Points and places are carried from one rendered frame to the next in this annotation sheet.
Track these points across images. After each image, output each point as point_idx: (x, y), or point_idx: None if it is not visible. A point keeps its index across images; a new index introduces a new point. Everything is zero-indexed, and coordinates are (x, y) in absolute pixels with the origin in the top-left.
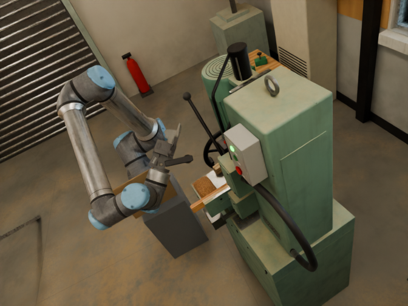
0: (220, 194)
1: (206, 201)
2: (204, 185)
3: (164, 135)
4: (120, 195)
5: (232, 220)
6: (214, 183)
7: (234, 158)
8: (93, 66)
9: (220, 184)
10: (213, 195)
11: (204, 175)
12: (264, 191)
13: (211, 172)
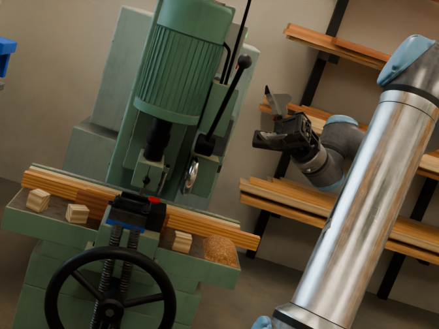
0: (211, 213)
1: (234, 220)
2: (223, 237)
3: (286, 134)
4: (359, 130)
5: None
6: (202, 246)
7: (242, 49)
8: (422, 36)
9: (195, 240)
10: (221, 220)
11: (209, 260)
12: (219, 78)
13: (194, 255)
